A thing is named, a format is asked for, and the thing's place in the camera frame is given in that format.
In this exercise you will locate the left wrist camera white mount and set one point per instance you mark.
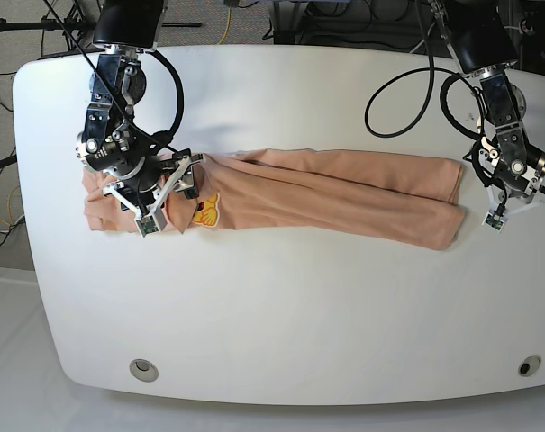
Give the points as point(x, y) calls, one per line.
point(505, 204)

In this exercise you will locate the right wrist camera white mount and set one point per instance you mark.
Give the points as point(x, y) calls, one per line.
point(155, 220)

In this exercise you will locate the peach T-shirt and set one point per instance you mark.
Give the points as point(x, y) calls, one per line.
point(409, 199)

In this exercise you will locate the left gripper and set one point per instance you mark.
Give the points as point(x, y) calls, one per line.
point(524, 186)

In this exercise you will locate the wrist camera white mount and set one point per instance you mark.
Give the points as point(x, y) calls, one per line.
point(155, 220)
point(505, 204)

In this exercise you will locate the left table grommet hole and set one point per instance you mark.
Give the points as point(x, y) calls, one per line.
point(143, 370)

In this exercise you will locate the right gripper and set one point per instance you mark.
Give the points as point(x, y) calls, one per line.
point(153, 180)

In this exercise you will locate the right table grommet hole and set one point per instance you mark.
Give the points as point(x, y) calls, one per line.
point(529, 366)

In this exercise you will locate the black tripod stand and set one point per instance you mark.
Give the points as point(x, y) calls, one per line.
point(76, 22)

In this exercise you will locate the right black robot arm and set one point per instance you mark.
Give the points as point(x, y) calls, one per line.
point(111, 142)

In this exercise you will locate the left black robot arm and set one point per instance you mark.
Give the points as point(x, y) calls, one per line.
point(501, 154)

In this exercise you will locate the table grommet hole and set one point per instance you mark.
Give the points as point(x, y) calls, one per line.
point(143, 370)
point(529, 366)

